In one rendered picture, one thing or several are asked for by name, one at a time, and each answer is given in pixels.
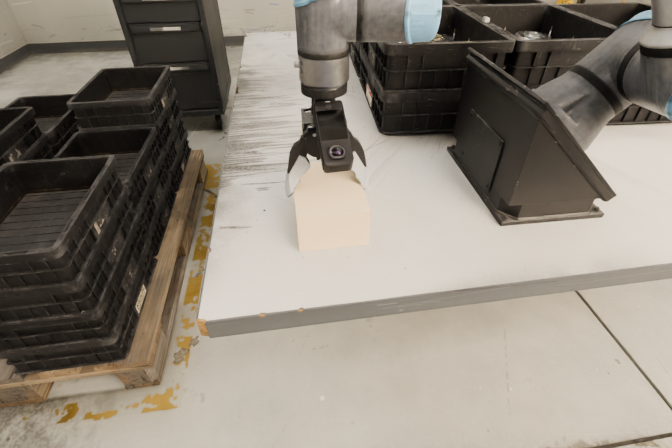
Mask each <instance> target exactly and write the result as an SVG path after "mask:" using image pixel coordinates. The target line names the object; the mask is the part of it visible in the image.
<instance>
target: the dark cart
mask: <svg viewBox="0 0 672 448"><path fill-rule="evenodd" d="M112 1H113V4H114V7H115V10H116V13H117V16H118V19H119V22H120V25H121V28H122V31H123V34H124V37H125V41H126V44H127V47H128V50H129V53H130V56H131V59H132V62H133V65H134V67H143V66H164V65H168V66H170V69H171V72H170V74H169V76H170V78H171V79H172V81H171V83H172V87H173V88H175V89H176V92H177V96H176V101H178V104H177V105H178V109H181V111H182V114H183V116H182V117H195V116H211V115H215V120H216V121H215V122H216V125H217V128H218V130H220V129H223V127H222V122H223V121H222V118H221V115H225V111H226V106H227V102H228V96H229V91H230V86H231V75H230V69H229V64H228V58H227V52H226V46H225V40H224V35H223V29H222V23H221V17H220V12H219V6H218V0H112Z"/></svg>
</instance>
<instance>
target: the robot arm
mask: <svg viewBox="0 0 672 448"><path fill-rule="evenodd" d="M293 7H295V22H296V37H297V53H298V59H299V61H294V67H295V68H299V80H300V81H301V93H302V94H303V95H304V96H306V97H309V98H311V107H310V108H301V118H302V134H303V135H301V137H300V139H299V140H298V141H296V142H295V143H294V144H293V146H292V147H291V150H290V153H289V160H288V168H287V171H286V178H285V192H286V196H287V197H290V196H291V195H292V194H294V190H295V187H296V186H297V185H298V184H299V183H300V177H301V176H302V175H303V174H304V173H306V172H307V171H308V170H309V168H310V161H309V159H308V157H307V153H308V154H309V155H310V156H312V157H316V159H317V160H320V158H321V164H322V169H323V171H324V172H325V173H333V172H342V171H350V170H352V171H353V172H354V175H355V177H356V179H358V180H359V181H360V184H361V185H362V187H363V189H364V190H367V189H368V183H369V178H368V171H367V164H366V158H365V153H364V150H363V147H362V145H361V143H360V141H359V140H358V139H357V138H356V137H354V136H353V135H352V132H351V131H350V130H349V129H348V127H347V120H346V117H345V112H344V107H343V103H342V101H341V100H336V98H338V97H341V96H343V95H345V94H346V93H347V81H348V80H349V57H350V53H349V46H350V42H407V43H408V44H413V43H414V42H429V41H431V40H432V39H433V38H434V37H435V36H436V34H437V31H438V28H439V24H440V19H441V11H442V0H294V2H293ZM532 91H533V92H535V93H536V94H538V95H539V96H540V97H542V98H543V99H545V100H546V101H547V102H548V103H549V104H550V106H551V107H552V108H553V110H554V111H555V112H556V114H557V115H558V116H559V118H560V119H561V120H562V122H563V123H564V124H565V126H566V127H567V129H568V130H569V131H570V133H571V134H572V135H573V137H574V138H575V139H576V141H577V142H578V143H579V145H580V146H581V147H582V149H583V150H584V151H585V150H587V149H588V148H589V146H590V145H591V143H592V142H593V141H594V140H595V139H596V137H597V136H598V135H599V133H600V132H601V131H602V129H603V128H604V127H605V125H606V124H607V123H608V121H610V120H611V119H612V118H613V117H614V116H616V115H617V114H618V113H620V112H621V111H623V110H624V109H625V108H627V107H628V106H629V105H631V104H632V103H634V104H636V105H639V106H641V107H644V108H646V109H649V110H651V111H654V112H656V113H658V114H661V115H663V116H666V117H667V118H668V119H669V120H671V121H672V0H651V10H648V11H644V12H641V13H639V14H637V15H635V16H634V17H633V18H631V19H630V20H629V21H627V22H625V23H623V24H622V25H620V26H619V27H618V28H617V29H616V30H615V31H614V33H613V34H611V35H610V36H609V37H608V38H607V39H605V40H604V41H603V42H602V43H601V44H599V45H598V46H597V47H596V48H595V49H593V50H592V51H591V52H590V53H589V54H587V55H586V56H585V57H584V58H583V59H581V60H580V61H579V62H578V63H577V64H575V65H574V66H573V67H572V68H571V69H569V70H568V71H567V72H566V73H565V74H563V75H562V76H560V77H558V78H556V79H553V80H551V81H549V82H547V83H545V84H543V85H542V86H540V87H538V88H537V89H532ZM306 111H311V112H306Z"/></svg>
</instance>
